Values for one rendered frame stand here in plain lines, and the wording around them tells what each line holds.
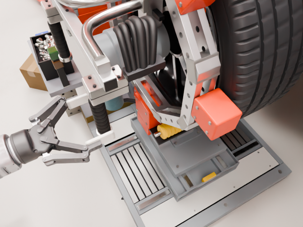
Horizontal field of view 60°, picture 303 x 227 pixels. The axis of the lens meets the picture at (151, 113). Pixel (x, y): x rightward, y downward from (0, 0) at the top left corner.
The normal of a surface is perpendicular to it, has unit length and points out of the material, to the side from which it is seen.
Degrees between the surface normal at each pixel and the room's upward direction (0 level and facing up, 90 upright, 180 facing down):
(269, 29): 58
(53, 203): 0
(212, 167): 0
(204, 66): 45
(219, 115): 0
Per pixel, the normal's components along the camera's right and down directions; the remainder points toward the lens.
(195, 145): 0.00, -0.58
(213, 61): 0.34, 0.09
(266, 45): 0.43, 0.37
